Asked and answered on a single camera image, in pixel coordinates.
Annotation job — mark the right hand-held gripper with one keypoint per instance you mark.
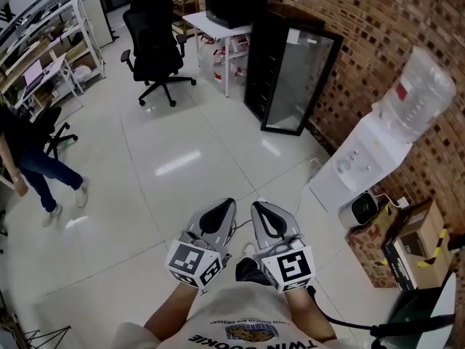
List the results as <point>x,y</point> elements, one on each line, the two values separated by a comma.
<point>294,265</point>

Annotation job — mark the white shelving rack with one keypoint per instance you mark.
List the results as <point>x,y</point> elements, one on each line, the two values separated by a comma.
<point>43,38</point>

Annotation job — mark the open laptop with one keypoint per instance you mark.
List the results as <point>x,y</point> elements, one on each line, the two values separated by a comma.
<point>32,73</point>

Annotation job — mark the white partition board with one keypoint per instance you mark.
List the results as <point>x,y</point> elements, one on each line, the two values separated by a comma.
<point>98,20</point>

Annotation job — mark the clear water jug red label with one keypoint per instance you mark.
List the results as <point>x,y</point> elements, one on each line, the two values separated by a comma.
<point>222,65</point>
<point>241,56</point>

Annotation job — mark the white-edged dark seat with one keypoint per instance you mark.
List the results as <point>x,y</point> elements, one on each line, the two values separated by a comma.
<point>417,304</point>

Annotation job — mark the white plastic bag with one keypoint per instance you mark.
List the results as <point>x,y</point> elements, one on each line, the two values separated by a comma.
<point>83,73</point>

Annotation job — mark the person's black trousers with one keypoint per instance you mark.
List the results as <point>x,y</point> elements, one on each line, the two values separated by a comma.
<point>248,271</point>

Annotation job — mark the white table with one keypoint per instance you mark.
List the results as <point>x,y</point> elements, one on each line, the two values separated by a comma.
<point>203,22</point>

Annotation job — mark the person's left forearm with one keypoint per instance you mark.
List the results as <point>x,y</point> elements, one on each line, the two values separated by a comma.
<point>170,311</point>

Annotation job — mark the cardboard box with striped tape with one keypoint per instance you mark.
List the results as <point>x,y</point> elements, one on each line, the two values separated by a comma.
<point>425,238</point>

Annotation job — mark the clear dispenser water bottle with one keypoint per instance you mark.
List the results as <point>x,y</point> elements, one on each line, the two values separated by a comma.
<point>417,89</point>

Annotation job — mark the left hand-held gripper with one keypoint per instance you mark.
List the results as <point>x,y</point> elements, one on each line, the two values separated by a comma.
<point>189,260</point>

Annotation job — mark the person's beige printed t-shirt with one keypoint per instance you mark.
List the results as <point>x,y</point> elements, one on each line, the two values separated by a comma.
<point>247,311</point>

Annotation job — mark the white water dispenser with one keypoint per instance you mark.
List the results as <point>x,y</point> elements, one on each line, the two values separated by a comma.
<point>363,147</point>

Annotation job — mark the wooden side table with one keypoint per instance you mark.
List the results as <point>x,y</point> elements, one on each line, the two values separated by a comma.
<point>187,4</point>

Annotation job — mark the large black office chair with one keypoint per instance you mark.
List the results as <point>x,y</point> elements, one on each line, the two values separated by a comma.
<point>156,42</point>

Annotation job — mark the black and white box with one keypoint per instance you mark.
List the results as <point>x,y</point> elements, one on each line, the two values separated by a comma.
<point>397,264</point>

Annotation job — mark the white fan heater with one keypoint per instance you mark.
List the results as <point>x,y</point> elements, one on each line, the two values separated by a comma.
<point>357,211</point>

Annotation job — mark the black glass-door fridge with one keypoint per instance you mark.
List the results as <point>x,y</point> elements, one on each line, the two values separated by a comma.
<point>261,49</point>

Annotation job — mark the black-framed glass fridge door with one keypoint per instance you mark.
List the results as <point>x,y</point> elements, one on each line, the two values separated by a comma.
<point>301,78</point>

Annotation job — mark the brown patterned cardboard box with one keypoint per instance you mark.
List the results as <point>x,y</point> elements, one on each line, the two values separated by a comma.
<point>367,253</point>

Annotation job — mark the person's right forearm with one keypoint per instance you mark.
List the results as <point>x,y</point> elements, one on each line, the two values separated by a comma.
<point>309,315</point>

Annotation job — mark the small white desk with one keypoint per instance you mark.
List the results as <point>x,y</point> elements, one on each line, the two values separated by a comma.
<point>54,67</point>

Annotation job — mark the small black office chair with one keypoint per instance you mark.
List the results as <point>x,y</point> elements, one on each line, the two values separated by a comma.
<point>49,122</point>

